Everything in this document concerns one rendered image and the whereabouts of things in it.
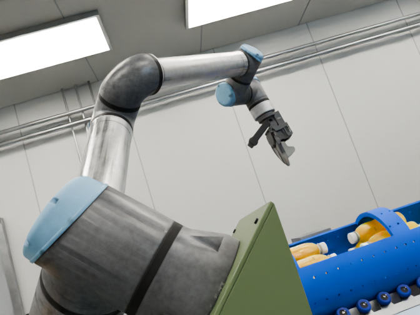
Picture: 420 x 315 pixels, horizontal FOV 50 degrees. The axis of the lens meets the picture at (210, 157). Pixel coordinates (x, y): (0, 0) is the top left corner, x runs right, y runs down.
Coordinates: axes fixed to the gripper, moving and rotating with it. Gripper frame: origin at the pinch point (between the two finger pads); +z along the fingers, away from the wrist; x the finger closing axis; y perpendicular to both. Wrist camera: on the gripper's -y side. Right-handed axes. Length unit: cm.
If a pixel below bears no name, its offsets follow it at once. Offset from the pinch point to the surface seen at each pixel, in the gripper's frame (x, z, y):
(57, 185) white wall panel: 314, -133, -126
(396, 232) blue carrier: -16.8, 39.0, 15.7
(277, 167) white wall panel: 307, -47, 96
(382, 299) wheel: -14, 55, 1
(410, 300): -13, 60, 9
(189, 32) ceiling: 244, -203, 63
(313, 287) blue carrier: -19.7, 41.2, -18.5
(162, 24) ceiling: 213, -205, 35
